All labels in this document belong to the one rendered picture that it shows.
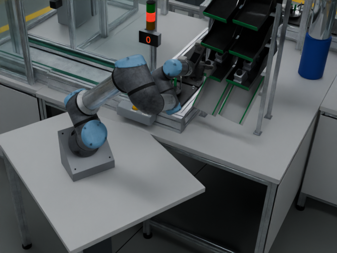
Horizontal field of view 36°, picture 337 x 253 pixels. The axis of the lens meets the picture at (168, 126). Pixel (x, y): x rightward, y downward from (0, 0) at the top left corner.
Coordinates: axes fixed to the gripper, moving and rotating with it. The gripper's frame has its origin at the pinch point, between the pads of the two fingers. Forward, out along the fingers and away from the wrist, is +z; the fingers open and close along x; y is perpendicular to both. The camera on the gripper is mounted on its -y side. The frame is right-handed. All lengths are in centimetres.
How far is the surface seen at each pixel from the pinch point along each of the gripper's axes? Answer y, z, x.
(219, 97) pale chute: 15.8, 11.2, 5.9
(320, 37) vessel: -27, 81, 23
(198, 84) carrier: 17.6, 28.7, -17.6
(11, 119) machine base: 80, -6, -121
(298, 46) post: -15, 119, -1
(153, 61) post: 14, 20, -46
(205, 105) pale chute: 22.0, 8.9, 0.7
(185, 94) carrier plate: 23.0, 17.1, -17.4
